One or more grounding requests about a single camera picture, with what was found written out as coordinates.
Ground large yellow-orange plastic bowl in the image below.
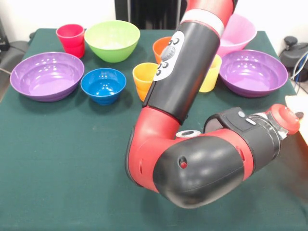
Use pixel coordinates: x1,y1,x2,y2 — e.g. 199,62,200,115
285,95,308,147

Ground floor cable bundle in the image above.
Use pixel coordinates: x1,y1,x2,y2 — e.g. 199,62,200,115
290,51,308,97

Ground orange plastic cup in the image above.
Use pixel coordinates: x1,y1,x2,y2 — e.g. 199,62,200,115
132,62,159,102

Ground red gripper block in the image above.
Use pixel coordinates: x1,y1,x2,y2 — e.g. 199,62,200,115
269,103,304,135

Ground red-orange plastic bowl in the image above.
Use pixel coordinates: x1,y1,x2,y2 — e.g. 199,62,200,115
152,36,173,64

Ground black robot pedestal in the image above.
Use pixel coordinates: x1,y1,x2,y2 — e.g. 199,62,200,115
115,0,191,30

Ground dark green table cloth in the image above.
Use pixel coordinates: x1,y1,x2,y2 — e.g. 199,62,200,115
0,28,308,231

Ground yellow plastic cup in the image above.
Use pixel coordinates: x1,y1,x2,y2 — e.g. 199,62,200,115
198,54,222,93

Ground purple plastic bowl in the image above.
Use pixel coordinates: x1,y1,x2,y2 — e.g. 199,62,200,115
9,51,85,103
219,50,289,98

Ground blue plastic bowl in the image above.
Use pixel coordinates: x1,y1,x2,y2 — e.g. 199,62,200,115
80,68,127,106

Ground green plastic bowl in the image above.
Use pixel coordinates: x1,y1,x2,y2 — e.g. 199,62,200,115
84,20,141,64

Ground red plastic cup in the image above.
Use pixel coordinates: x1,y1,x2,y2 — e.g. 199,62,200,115
56,24,85,59

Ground large pink plastic bowl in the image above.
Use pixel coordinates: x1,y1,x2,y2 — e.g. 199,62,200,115
217,13,257,58

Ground black floor stand base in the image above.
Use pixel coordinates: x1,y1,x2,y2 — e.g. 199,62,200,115
0,39,32,73
279,36,308,70

